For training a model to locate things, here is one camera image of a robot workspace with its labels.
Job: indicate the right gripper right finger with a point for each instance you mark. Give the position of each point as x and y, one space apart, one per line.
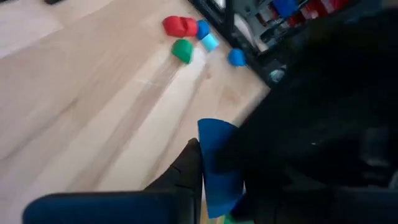
267 205

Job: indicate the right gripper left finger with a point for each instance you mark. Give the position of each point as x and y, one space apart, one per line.
183 193

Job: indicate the red drawer cabinet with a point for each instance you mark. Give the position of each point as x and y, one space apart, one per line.
317 9

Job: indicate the blue box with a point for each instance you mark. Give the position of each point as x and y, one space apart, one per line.
284 7

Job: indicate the medium light blue block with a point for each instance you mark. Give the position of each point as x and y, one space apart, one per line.
210 42

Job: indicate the medium green block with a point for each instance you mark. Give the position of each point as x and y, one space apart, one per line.
183 50

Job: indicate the medium red block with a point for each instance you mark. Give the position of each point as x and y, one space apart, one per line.
173 26
190 26

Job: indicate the small black device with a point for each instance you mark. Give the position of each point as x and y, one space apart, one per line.
53 2

